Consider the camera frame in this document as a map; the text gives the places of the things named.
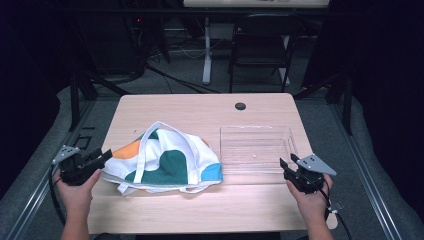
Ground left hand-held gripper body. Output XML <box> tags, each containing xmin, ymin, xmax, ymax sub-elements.
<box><xmin>52</xmin><ymin>145</ymin><xmax>102</xmax><ymax>187</ymax></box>

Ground white tote bag coloured patches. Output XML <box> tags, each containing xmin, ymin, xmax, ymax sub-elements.
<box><xmin>101</xmin><ymin>120</ymin><xmax>224</xmax><ymax>197</ymax></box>

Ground person's right hand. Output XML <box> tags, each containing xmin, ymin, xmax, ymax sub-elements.
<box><xmin>286</xmin><ymin>174</ymin><xmax>334</xmax><ymax>225</ymax></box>

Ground grey cable tag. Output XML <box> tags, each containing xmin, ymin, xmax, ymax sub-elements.
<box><xmin>327</xmin><ymin>200</ymin><xmax>345</xmax><ymax>215</ymax></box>

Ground grey metal floor rail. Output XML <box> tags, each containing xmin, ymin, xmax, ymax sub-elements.
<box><xmin>328</xmin><ymin>99</ymin><xmax>403</xmax><ymax>240</ymax></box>
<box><xmin>5</xmin><ymin>99</ymin><xmax>97</xmax><ymax>240</ymax></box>

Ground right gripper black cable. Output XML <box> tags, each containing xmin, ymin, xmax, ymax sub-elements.
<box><xmin>318</xmin><ymin>187</ymin><xmax>353</xmax><ymax>240</ymax></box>

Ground white desk with legs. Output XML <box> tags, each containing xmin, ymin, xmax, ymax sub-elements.
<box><xmin>182</xmin><ymin>0</ymin><xmax>331</xmax><ymax>87</ymax></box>

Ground black folding chair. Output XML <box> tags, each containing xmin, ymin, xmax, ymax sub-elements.
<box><xmin>228</xmin><ymin>13</ymin><xmax>304</xmax><ymax>94</ymax></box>

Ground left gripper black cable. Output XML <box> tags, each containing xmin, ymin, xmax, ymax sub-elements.
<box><xmin>48</xmin><ymin>164</ymin><xmax>67</xmax><ymax>226</ymax></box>

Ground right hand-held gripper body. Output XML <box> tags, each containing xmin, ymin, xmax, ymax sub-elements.
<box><xmin>285</xmin><ymin>153</ymin><xmax>338</xmax><ymax>195</ymax></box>

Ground person's left hand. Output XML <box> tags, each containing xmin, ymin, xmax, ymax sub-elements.
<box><xmin>54</xmin><ymin>168</ymin><xmax>103</xmax><ymax>218</ymax></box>

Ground black floor cable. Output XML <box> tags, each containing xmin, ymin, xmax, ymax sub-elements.
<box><xmin>144</xmin><ymin>64</ymin><xmax>221</xmax><ymax>95</ymax></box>

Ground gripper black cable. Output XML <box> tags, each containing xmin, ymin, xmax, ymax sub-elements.
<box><xmin>48</xmin><ymin>164</ymin><xmax>67</xmax><ymax>226</ymax></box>
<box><xmin>318</xmin><ymin>187</ymin><xmax>353</xmax><ymax>240</ymax></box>

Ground clear plastic box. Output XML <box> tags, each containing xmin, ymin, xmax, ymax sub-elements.
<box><xmin>219</xmin><ymin>125</ymin><xmax>299</xmax><ymax>175</ymax></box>

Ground black metal stand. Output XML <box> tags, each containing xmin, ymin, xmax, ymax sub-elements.
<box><xmin>68</xmin><ymin>70</ymin><xmax>131</xmax><ymax>132</ymax></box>
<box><xmin>293</xmin><ymin>70</ymin><xmax>354</xmax><ymax>136</ymax></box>

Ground black computer tower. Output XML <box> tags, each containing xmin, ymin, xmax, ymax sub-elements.
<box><xmin>79</xmin><ymin>15</ymin><xmax>148</xmax><ymax>77</ymax></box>

